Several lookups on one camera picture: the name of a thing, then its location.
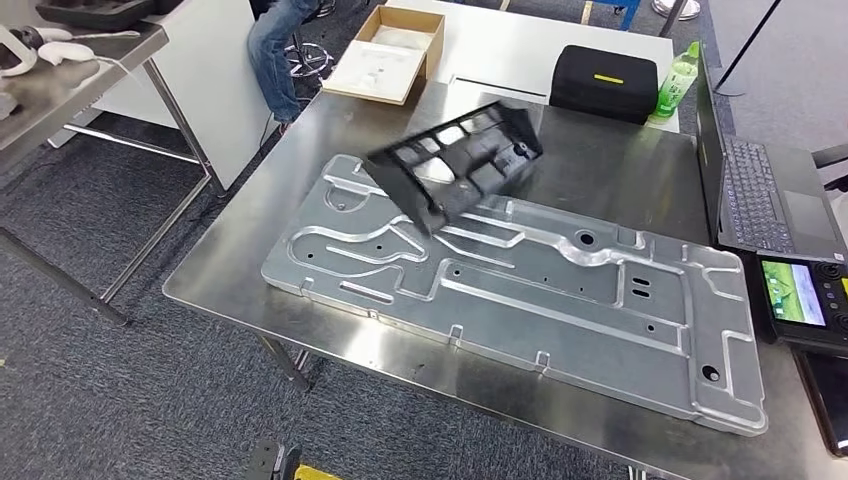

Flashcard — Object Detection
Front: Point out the white cabinet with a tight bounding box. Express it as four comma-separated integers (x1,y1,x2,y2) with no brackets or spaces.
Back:
47,0,281,193

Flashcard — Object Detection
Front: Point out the white curved plastic part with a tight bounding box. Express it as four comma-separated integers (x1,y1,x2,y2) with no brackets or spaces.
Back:
0,25,74,78
37,40,98,67

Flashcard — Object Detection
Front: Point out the black controller with screen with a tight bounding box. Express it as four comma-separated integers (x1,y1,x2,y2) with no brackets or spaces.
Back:
755,252,848,357

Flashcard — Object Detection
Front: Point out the chrome stanchion base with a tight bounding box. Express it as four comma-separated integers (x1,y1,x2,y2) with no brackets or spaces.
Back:
652,0,702,22

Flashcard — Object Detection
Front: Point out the person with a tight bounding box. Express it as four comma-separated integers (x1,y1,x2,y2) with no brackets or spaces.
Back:
246,0,324,128

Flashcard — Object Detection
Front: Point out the black smartphone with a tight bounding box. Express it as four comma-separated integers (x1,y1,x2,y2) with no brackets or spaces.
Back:
791,347,848,460

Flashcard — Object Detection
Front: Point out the black floor stand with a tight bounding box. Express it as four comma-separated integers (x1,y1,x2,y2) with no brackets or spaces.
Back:
712,0,784,98

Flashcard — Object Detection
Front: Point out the chrome stool base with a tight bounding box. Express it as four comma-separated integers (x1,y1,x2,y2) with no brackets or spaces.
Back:
284,0,337,79

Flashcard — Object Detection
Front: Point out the white desk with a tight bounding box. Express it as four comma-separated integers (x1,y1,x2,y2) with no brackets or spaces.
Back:
387,0,682,134

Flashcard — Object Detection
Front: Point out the stainless steel workbench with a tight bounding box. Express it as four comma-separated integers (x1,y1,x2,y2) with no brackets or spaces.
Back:
162,82,848,480

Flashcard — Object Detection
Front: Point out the grey laptop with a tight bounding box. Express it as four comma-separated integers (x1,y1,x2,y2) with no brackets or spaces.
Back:
695,59,848,266

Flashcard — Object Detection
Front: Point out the open cardboard box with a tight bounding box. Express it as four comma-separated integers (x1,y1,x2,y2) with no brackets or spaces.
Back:
321,5,446,106

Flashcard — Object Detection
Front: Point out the black case yellow label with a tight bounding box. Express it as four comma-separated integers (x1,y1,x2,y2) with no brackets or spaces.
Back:
549,44,660,126

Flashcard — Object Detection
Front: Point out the black plastic plate bracket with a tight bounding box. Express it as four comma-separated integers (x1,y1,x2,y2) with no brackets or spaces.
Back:
362,100,545,236

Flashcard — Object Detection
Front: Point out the black foam tray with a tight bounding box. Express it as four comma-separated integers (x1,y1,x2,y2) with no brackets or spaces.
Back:
36,0,185,31

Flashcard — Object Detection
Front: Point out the stainless steel table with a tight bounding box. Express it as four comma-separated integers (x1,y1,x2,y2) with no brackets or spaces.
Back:
0,23,225,326

